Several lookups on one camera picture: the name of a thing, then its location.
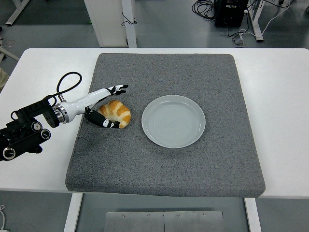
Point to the pale grey round plate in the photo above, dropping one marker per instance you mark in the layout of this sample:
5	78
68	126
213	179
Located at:
173	120

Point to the black computer tower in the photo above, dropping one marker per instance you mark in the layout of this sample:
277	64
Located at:
230	14

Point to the white desk foot bar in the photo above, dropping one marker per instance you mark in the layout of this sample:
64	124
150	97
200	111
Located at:
8	54

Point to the white desk frame panel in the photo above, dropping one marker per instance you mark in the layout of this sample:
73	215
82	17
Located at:
108	21

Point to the white table leg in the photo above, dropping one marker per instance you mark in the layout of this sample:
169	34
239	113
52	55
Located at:
253	215
72	212

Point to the grey felt mat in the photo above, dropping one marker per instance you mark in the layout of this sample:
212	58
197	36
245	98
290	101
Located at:
169	169

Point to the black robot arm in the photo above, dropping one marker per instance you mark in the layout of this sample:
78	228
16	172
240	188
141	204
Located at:
24	135

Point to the clear plastic floor bracket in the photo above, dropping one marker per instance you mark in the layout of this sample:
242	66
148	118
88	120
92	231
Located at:
239	40

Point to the white desk leg with foot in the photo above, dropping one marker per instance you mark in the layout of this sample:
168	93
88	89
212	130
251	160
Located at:
17	13
256	21

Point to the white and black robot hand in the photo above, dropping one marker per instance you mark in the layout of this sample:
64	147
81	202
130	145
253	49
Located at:
79	106

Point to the golden croissant bread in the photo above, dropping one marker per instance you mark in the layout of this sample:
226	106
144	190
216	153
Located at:
120	112

